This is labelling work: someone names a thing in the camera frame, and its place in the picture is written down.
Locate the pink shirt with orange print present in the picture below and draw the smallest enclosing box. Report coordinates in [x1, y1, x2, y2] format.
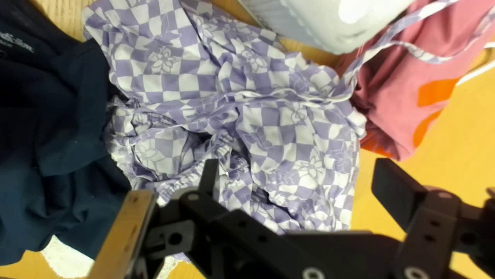
[337, 0, 495, 160]

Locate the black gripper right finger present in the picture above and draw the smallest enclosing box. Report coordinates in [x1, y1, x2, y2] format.
[372, 157, 495, 279]

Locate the dark blue shirt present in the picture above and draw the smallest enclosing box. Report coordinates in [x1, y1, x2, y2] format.
[0, 0, 132, 267]

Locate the white basket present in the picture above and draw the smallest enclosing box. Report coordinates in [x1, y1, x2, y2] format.
[238, 0, 416, 57]

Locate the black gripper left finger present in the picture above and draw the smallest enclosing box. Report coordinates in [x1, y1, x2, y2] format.
[89, 159, 330, 279]

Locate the purple white checkered shirt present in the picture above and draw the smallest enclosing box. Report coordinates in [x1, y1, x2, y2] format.
[81, 0, 460, 279]

